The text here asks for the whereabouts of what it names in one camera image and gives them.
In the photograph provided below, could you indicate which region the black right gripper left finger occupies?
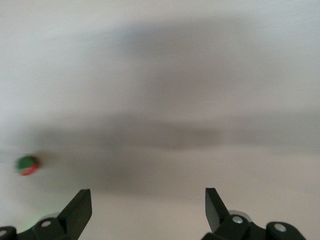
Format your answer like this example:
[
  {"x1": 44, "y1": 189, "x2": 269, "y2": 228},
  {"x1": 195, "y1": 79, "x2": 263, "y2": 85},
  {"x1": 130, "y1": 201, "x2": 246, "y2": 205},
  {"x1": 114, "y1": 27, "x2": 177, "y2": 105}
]
[{"x1": 0, "y1": 188, "x2": 93, "y2": 240}]

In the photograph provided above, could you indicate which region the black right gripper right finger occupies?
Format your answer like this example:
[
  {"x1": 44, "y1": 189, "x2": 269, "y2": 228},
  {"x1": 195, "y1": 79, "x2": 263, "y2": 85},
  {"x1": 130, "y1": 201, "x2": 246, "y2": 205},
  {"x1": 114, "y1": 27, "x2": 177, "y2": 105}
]
[{"x1": 202, "y1": 187, "x2": 307, "y2": 240}]

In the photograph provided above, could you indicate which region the red strawberry green top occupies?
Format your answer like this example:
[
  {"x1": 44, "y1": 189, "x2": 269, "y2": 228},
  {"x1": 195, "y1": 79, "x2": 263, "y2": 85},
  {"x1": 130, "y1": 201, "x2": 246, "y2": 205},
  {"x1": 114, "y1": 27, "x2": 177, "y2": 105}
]
[{"x1": 14, "y1": 154, "x2": 41, "y2": 177}]

